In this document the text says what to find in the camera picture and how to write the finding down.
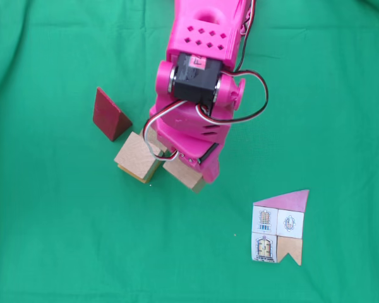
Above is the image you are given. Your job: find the yellow notched wooden block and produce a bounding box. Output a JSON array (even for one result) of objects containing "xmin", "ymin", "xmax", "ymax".
[{"xmin": 117, "ymin": 157, "xmax": 164, "ymax": 184}]

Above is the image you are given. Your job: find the wooden cube round window print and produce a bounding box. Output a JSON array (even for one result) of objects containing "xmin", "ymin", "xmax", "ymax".
[{"xmin": 114, "ymin": 131, "xmax": 164, "ymax": 182}]

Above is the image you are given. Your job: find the red triangular roof block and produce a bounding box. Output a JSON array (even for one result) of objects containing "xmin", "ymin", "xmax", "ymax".
[{"xmin": 92, "ymin": 86, "xmax": 133, "ymax": 142}]

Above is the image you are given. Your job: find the wooden cube tall window print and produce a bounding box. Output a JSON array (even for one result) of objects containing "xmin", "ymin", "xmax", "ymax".
[{"xmin": 162, "ymin": 158, "xmax": 207, "ymax": 194}]

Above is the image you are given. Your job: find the white red black servo cable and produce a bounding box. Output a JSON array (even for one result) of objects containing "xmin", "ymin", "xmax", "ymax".
[
  {"xmin": 195, "ymin": 0, "xmax": 269, "ymax": 126},
  {"xmin": 143, "ymin": 100, "xmax": 188, "ymax": 162}
]

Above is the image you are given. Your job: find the green cloth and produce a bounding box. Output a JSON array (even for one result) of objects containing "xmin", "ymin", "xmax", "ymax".
[{"xmin": 0, "ymin": 0, "xmax": 379, "ymax": 303}]

